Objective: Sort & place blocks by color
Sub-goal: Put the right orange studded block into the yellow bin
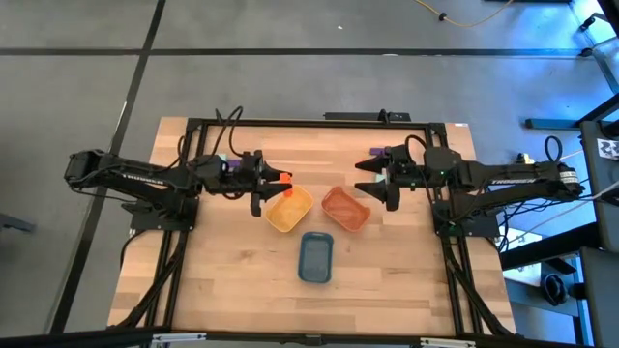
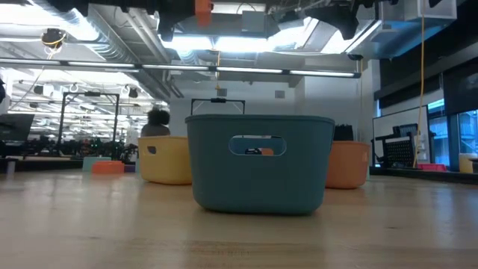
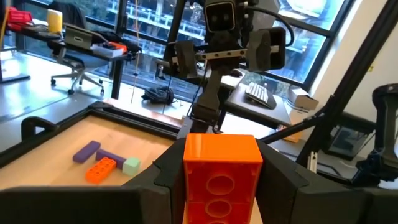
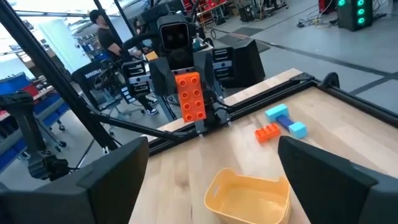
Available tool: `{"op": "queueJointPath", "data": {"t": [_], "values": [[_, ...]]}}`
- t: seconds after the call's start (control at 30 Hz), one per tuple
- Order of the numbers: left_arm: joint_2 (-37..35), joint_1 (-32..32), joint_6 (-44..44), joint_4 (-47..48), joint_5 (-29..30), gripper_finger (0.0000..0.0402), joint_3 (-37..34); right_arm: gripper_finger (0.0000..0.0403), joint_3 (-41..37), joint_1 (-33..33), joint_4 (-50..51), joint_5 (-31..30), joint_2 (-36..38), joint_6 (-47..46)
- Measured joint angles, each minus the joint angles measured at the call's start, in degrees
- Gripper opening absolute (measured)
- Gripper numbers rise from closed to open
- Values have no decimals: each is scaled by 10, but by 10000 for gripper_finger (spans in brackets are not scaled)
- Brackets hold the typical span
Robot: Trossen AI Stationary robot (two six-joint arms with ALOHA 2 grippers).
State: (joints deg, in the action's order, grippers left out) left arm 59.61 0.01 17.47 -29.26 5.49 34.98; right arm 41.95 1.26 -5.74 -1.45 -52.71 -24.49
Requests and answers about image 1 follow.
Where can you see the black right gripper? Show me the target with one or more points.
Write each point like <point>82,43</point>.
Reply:
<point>392,179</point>

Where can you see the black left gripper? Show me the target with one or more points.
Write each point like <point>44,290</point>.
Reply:
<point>256,179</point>

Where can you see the orange plastic building block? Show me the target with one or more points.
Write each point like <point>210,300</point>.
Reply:
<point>286,178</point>

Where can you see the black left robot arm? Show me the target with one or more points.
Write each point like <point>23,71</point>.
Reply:
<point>145,178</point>

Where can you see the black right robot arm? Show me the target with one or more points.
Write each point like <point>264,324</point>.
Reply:
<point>508,180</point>

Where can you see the yellow plastic bin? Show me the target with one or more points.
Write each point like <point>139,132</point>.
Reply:
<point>290,213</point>

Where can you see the orange plastic bin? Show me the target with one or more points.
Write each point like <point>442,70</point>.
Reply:
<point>345,211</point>

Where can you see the black clamp bar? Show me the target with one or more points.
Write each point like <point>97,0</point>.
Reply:
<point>358,116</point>

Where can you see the blue plastic bin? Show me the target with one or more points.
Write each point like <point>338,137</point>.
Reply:
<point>315,258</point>

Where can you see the small white label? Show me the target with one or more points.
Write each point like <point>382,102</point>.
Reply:
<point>461,124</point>

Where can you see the yellow power plug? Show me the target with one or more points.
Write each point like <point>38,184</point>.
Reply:
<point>524,158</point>

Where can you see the black headphones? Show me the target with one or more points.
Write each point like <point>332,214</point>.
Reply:
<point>553,289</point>

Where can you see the dark grey cabinet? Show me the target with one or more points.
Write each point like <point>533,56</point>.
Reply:
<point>602,299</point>
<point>599,203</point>

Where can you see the black white fiducial tag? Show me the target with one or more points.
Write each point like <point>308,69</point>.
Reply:
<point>608,149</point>

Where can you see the black aluminium crossbeam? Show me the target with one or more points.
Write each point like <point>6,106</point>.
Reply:
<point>72,339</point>

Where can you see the grey furniture leg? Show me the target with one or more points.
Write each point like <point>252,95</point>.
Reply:
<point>14,223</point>

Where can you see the black metal table frame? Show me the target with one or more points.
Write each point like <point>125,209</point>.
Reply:
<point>290,123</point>

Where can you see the silver metal bracket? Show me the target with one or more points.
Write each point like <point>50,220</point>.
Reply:
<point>447,343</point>
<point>179,337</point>

